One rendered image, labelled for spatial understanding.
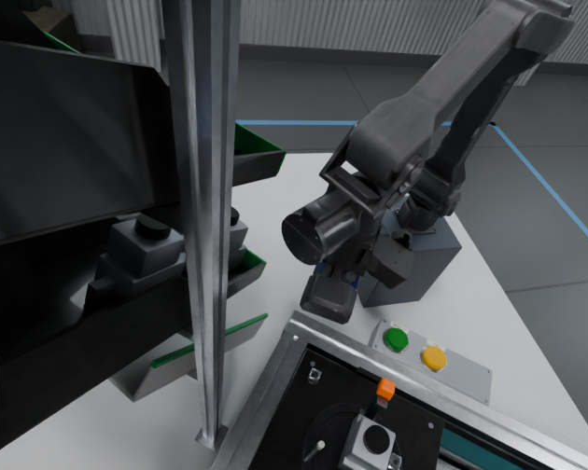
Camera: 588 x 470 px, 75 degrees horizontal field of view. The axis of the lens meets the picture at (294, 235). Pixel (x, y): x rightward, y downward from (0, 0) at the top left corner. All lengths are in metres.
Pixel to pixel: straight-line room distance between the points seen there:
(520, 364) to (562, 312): 1.53
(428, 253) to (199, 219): 0.57
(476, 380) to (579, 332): 1.74
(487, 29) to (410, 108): 0.11
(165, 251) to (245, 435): 0.36
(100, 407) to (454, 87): 0.69
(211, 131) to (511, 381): 0.85
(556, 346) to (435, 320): 1.46
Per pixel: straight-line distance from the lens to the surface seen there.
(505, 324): 1.01
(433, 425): 0.69
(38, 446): 0.77
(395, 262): 0.49
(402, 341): 0.72
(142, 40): 3.17
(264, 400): 0.64
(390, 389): 0.56
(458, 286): 1.00
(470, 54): 0.45
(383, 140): 0.38
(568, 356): 2.35
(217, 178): 0.20
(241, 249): 0.43
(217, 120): 0.18
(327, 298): 0.45
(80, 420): 0.76
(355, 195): 0.39
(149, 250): 0.33
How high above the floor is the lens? 1.57
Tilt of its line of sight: 49 degrees down
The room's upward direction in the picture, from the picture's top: 14 degrees clockwise
